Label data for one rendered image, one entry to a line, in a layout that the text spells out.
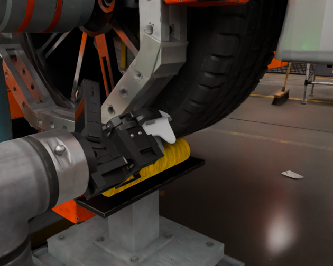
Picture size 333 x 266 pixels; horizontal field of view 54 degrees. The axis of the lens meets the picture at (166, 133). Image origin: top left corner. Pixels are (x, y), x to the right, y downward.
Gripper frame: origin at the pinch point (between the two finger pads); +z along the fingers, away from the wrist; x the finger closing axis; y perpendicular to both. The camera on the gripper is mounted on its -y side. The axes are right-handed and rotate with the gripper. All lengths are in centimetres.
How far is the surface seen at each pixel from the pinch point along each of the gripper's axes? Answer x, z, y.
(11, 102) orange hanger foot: -50, 4, -41
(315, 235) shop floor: -39, 84, 52
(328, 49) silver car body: 26.0, 2.2, 8.7
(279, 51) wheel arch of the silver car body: 21.3, 2.4, 4.7
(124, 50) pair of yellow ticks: -8.4, 12.2, -22.9
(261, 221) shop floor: -54, 79, 37
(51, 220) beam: -80, 11, -8
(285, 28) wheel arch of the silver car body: 23.7, 2.3, 3.0
